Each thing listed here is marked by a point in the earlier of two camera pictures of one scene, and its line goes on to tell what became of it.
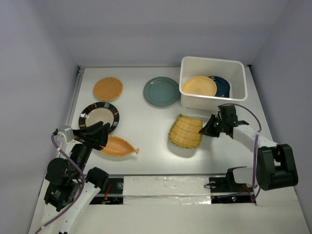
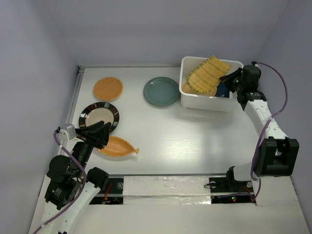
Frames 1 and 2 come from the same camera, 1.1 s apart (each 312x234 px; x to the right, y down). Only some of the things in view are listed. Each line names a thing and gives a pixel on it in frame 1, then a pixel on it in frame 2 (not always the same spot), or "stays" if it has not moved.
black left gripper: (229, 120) -> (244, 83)
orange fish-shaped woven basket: (117, 146) stays
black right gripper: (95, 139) stays
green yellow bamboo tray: (185, 132) -> (205, 76)
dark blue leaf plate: (223, 87) stays
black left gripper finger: (102, 137) stays
